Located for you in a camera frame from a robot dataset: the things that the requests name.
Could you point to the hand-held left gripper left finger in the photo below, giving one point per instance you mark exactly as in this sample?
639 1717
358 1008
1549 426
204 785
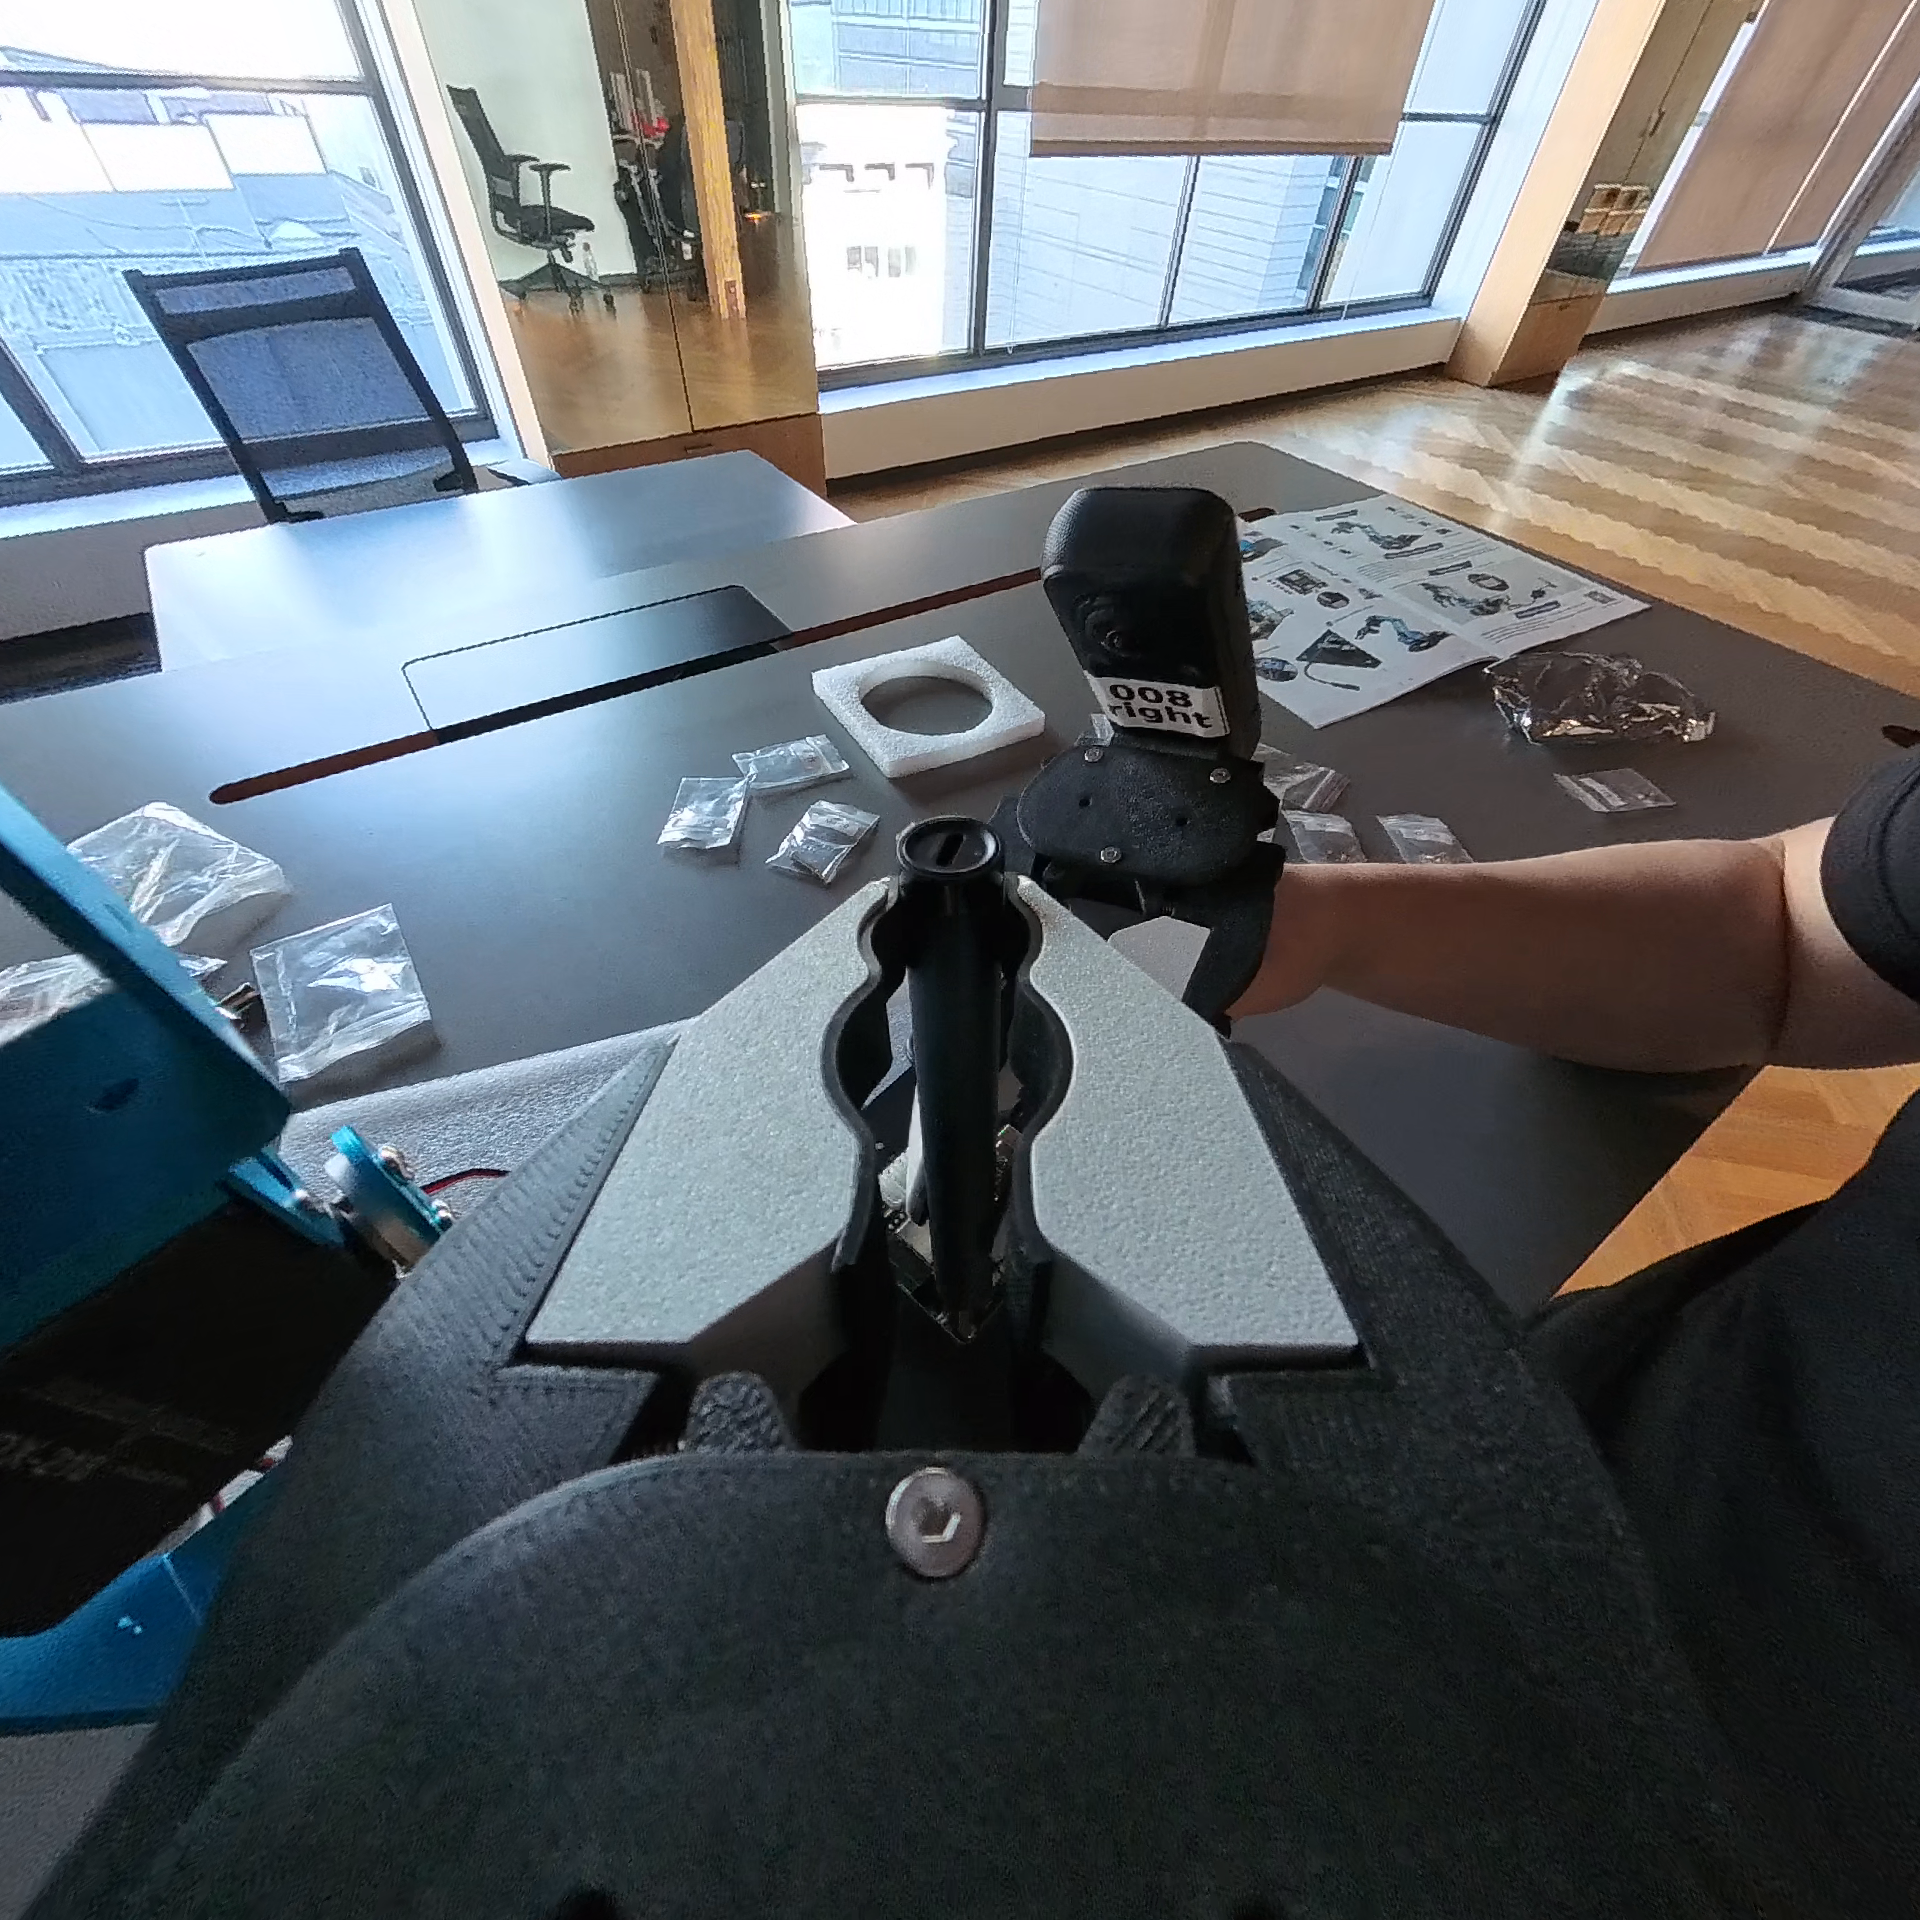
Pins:
720 1170

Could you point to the crumpled clear plastic wrap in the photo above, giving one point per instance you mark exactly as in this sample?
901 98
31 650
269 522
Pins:
1589 698

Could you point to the wide beige roller blind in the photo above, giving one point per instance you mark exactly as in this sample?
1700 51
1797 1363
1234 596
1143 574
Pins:
1231 76

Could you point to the blue toy robot arm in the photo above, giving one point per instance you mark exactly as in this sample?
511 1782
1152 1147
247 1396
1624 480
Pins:
120 1080

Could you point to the light grey desk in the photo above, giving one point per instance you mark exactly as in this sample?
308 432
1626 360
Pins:
452 556

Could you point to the white foam sheet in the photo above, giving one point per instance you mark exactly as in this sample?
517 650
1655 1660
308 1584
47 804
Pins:
494 1094

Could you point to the group of small parts bags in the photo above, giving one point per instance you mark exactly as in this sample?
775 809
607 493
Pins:
706 819

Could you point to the printed instruction manual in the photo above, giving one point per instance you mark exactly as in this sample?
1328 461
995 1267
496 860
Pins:
1395 598

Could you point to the flat large clear bag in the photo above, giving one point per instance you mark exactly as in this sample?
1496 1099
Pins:
347 990

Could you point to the person's black clothing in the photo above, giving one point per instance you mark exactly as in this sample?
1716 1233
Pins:
1770 1499

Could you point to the white foam square frame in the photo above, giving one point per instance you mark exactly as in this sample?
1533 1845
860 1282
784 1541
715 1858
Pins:
901 757

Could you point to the crumpled large clear bag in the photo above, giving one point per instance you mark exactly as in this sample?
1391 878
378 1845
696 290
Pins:
181 878
90 990

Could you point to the black electric screwdriver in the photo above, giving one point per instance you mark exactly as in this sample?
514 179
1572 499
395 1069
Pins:
957 1050

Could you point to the black office chair behind glass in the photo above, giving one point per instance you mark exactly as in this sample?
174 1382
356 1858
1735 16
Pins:
511 164

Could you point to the person's right forearm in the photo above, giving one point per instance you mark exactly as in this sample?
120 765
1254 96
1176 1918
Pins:
1500 961

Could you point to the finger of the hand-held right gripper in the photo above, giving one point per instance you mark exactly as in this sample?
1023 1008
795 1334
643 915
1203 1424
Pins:
1171 961

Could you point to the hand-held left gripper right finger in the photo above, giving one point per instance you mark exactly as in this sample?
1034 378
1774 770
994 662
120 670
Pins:
1186 1170

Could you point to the beige roller blinds row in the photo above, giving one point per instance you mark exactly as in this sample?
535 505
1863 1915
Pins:
1770 134

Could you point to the black mesh office chair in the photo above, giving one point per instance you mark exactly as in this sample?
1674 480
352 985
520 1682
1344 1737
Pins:
300 376

